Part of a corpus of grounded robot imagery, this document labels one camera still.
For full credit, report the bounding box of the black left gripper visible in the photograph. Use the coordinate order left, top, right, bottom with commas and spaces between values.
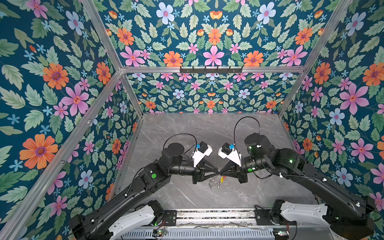
169, 157, 223, 184

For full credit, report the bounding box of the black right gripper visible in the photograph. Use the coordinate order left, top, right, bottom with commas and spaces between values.
220, 156, 269, 184

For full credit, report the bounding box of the silver keyring with keys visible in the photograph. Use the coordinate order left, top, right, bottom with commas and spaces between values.
209, 175, 226, 190

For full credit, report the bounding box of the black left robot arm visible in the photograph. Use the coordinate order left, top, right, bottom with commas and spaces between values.
70, 142, 219, 240

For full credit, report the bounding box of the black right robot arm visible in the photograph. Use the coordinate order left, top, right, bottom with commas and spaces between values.
218, 133, 375, 240

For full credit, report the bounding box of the white ventilation grille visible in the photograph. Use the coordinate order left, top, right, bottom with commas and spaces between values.
117, 229, 275, 240

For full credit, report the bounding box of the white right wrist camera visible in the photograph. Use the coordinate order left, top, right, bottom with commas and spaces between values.
218, 143, 242, 167

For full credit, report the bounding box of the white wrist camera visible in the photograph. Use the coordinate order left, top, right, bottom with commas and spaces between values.
192, 142, 213, 168
218, 143, 242, 167

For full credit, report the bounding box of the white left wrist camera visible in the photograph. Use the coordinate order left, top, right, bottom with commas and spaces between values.
192, 142, 213, 168

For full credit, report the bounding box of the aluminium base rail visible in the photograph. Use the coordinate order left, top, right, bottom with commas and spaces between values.
92, 208, 340, 229

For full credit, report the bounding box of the left camera black cable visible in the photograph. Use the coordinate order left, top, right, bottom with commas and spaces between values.
162, 133, 199, 154

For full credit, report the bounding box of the camera black cable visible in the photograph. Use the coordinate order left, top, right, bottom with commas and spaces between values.
162, 133, 199, 154
233, 116, 262, 145

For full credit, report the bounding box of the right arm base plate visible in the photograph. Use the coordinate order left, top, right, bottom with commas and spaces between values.
254, 205, 297, 227

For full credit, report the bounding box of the right camera black cable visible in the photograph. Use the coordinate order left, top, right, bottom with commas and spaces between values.
233, 116, 262, 145

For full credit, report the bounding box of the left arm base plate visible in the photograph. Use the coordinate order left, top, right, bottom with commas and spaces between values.
158, 210, 178, 227

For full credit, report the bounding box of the black hook rail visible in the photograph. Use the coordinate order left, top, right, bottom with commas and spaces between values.
179, 66, 243, 75

